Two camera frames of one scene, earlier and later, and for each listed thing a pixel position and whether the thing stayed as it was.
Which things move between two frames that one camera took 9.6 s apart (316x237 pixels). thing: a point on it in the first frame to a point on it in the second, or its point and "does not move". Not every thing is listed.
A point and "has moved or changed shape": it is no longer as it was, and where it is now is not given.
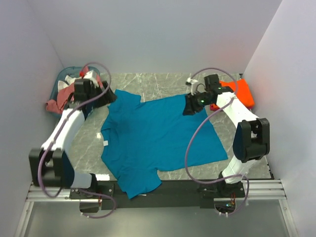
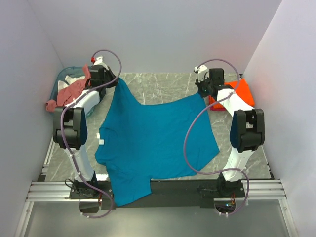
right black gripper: x=190 y=107 to x=199 y=84
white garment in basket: x=62 y=84 does not move
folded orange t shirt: x=240 y=88 does not move
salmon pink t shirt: x=59 y=104 does not move
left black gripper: x=109 y=97 to x=109 y=72
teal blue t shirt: x=139 y=138 has moved or changed shape
